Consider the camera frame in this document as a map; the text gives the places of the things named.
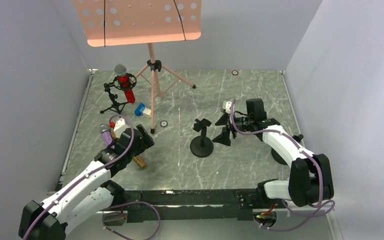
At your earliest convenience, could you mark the pink music stand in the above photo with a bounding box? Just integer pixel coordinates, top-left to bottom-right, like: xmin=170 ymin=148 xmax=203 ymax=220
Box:
xmin=72 ymin=0 xmax=202 ymax=134

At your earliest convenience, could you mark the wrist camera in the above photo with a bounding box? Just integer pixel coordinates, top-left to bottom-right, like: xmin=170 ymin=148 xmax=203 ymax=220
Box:
xmin=108 ymin=118 xmax=129 ymax=136
xmin=221 ymin=101 xmax=232 ymax=115

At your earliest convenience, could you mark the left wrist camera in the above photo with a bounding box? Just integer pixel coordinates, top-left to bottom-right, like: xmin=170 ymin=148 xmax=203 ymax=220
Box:
xmin=108 ymin=118 xmax=129 ymax=136

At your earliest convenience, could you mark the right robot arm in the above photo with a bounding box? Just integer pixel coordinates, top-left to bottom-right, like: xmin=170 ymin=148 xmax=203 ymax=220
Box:
xmin=212 ymin=98 xmax=334 ymax=207

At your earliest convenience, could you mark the red glitter microphone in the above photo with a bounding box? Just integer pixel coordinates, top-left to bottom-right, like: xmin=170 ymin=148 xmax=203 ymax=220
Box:
xmin=114 ymin=63 xmax=137 ymax=104

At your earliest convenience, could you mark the brown poker chip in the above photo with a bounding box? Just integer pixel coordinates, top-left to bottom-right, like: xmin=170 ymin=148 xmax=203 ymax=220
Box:
xmin=231 ymin=70 xmax=239 ymax=76

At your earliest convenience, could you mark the gold microphone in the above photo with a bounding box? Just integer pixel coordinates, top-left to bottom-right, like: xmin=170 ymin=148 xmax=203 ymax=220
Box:
xmin=111 ymin=130 xmax=146 ymax=169

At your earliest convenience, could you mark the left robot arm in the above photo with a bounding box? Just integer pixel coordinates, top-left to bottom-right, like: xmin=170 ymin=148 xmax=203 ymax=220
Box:
xmin=18 ymin=124 xmax=155 ymax=240

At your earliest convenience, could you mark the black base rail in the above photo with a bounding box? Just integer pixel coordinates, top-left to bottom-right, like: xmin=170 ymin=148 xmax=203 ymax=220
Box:
xmin=90 ymin=187 xmax=284 ymax=223

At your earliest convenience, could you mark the blue poker chip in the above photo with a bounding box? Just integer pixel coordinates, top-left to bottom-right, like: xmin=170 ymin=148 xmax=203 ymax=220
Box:
xmin=160 ymin=120 xmax=168 ymax=128

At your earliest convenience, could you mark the black tripod shock-mount stand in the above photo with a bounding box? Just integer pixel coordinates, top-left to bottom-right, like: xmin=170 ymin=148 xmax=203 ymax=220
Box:
xmin=99 ymin=76 xmax=130 ymax=114

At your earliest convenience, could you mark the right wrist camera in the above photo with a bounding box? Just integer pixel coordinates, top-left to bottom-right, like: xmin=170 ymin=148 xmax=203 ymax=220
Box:
xmin=221 ymin=101 xmax=232 ymax=115

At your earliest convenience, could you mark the purple glitter microphone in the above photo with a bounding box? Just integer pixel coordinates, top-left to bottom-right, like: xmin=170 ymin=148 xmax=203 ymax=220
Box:
xmin=98 ymin=124 xmax=114 ymax=147

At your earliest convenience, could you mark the blue toy block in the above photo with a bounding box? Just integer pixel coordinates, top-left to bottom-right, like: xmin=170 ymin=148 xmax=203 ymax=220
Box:
xmin=134 ymin=103 xmax=146 ymax=117

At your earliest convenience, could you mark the black round-base mic stand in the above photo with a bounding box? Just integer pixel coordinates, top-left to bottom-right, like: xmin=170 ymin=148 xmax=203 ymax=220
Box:
xmin=189 ymin=118 xmax=214 ymax=158

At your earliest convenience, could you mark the cream toy block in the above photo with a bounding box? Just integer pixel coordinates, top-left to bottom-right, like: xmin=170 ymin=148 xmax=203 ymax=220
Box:
xmin=141 ymin=107 xmax=152 ymax=116

